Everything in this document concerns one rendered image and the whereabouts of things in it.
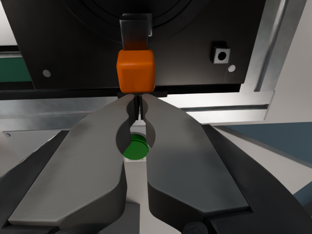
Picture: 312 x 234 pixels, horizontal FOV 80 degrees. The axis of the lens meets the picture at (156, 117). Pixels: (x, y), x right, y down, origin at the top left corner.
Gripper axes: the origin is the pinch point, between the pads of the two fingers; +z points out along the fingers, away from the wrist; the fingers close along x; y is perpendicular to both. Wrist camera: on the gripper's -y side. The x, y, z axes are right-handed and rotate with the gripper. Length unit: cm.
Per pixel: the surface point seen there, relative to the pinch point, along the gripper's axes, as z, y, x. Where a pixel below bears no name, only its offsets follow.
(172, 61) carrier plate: 9.6, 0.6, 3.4
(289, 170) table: 21, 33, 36
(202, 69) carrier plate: 9.6, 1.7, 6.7
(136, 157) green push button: 9.4, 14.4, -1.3
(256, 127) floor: 107, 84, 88
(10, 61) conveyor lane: 11.9, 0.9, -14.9
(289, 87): 20.6, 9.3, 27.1
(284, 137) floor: 107, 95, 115
